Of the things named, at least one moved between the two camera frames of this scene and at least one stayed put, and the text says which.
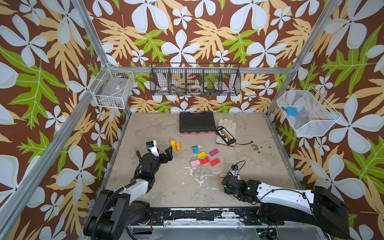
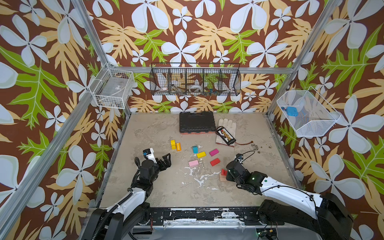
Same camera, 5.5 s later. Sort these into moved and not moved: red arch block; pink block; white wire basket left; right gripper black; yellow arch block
Moved: red arch block; right gripper black
Not moved: pink block; white wire basket left; yellow arch block
